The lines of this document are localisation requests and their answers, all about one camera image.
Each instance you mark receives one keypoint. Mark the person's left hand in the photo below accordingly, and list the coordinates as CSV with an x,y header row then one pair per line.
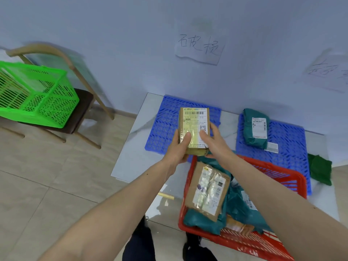
x,y
175,154

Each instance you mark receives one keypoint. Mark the person's right hand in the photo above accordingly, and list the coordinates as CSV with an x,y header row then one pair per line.
x,y
220,152

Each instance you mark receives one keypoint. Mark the blue plastic pallet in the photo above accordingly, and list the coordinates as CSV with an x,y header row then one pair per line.
x,y
288,144
163,127

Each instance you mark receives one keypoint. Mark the yellow label cardboard box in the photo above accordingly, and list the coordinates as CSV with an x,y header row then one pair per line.
x,y
193,125

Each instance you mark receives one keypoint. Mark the taped brown cardboard box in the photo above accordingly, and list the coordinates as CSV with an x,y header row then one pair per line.
x,y
193,192

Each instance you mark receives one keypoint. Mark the handwritten label teal mailer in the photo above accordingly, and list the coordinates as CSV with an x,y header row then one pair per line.
x,y
239,217

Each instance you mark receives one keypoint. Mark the long teal mailer bag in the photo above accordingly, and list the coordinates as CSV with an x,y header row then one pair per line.
x,y
201,222

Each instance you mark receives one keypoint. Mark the red plastic basket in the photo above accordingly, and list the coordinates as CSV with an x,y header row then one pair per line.
x,y
300,182

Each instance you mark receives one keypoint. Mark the person's left forearm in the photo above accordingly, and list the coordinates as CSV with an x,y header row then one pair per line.
x,y
108,220

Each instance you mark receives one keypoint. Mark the person's right forearm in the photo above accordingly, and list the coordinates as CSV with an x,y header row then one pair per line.
x,y
285,209

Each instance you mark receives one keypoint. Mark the person's left leg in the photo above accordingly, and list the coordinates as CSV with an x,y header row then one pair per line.
x,y
138,247

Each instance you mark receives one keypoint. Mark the person's black right shoe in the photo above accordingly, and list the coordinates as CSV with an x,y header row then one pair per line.
x,y
198,252

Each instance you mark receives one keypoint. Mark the green plastic basket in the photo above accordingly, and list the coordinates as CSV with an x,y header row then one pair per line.
x,y
27,116

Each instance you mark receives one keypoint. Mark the small wooden stick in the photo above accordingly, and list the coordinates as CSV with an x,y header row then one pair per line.
x,y
166,195

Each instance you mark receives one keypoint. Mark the white barcode sticker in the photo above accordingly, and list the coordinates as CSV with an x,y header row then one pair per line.
x,y
272,148

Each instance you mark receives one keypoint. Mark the green cloth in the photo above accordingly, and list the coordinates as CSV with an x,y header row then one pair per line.
x,y
320,168

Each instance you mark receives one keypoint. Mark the wooden chair dark seat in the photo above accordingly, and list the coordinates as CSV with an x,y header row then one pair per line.
x,y
81,105

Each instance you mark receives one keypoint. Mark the torn-edge paper wall sign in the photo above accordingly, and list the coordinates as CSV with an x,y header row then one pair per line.
x,y
198,51

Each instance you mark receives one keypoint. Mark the straight-edge paper wall sign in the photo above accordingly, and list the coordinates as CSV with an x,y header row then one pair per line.
x,y
329,76

